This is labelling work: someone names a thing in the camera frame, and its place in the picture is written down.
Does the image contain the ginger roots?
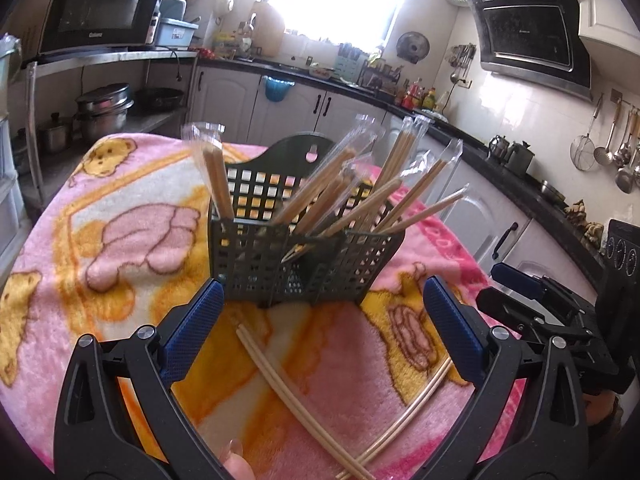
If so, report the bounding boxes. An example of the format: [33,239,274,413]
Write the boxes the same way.
[565,200,606,248]

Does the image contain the wall rack of small tools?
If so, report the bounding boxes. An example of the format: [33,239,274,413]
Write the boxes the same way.
[447,42,476,86]

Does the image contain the row of hanging ladles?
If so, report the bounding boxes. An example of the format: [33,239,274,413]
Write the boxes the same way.
[592,90,640,195]

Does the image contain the teal knife block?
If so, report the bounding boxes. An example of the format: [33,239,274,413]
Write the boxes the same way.
[334,42,363,83]

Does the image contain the cluster of condiment bottles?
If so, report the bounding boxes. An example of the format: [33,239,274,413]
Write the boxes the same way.
[397,77,451,113]

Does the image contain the dark spice rack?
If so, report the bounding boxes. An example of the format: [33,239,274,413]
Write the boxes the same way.
[360,57,403,96]

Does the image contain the black microwave oven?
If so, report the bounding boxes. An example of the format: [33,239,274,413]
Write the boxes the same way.
[37,0,168,56]

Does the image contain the wire mesh strainer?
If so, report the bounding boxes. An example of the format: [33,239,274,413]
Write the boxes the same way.
[570,95,603,172]

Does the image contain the black range hood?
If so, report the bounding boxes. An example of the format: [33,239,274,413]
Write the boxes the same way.
[462,0,593,103]

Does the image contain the metal shelf rack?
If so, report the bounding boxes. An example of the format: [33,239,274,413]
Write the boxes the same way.
[10,47,201,211]

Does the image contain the bunch of chopsticks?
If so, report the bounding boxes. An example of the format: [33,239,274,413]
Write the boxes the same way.
[181,112,471,261]

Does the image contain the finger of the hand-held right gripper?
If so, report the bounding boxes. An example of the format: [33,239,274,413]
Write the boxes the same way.
[475,289,551,343]
[490,262,556,306]

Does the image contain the person's left hand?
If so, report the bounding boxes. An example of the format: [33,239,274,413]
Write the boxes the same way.
[221,439,257,480]

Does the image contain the wooden cutting board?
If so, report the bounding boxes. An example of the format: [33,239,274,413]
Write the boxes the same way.
[247,1,286,58]

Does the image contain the small lidded steel pot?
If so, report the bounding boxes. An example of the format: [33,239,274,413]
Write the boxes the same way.
[39,112,73,153]

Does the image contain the person's right hand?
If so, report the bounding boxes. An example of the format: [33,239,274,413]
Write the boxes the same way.
[582,391,625,428]

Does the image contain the plastic-wrapped chopstick pair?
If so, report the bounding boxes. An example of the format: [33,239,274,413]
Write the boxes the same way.
[235,322,376,480]
[335,357,453,480]

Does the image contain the pink cartoon blanket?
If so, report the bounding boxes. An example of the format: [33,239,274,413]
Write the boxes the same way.
[0,132,531,480]

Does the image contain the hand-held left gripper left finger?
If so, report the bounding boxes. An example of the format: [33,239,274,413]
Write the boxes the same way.
[52,279,241,480]

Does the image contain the stacked steel pots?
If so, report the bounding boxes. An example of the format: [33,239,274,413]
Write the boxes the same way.
[74,82,136,136]

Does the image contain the white wall cabinet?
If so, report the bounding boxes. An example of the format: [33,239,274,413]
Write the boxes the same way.
[577,0,640,56]

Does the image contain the dark green utensil basket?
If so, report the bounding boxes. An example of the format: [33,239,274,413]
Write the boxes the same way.
[207,132,407,308]

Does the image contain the large steel kettle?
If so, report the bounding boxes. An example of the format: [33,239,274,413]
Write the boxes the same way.
[505,140,533,176]

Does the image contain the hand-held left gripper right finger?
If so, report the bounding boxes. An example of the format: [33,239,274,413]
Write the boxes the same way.
[422,276,588,480]

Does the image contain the kitchen window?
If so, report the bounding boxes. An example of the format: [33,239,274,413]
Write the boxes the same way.
[257,0,418,48]

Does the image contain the light blue plastic box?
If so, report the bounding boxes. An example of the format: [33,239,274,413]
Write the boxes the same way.
[152,16,198,48]

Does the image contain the round wall exhaust fan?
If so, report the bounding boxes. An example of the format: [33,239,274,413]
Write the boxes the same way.
[396,31,431,65]

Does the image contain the black wok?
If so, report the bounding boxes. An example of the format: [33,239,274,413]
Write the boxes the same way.
[134,87,186,113]

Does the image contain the blue hanging bin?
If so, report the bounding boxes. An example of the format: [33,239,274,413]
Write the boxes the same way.
[262,76,293,103]

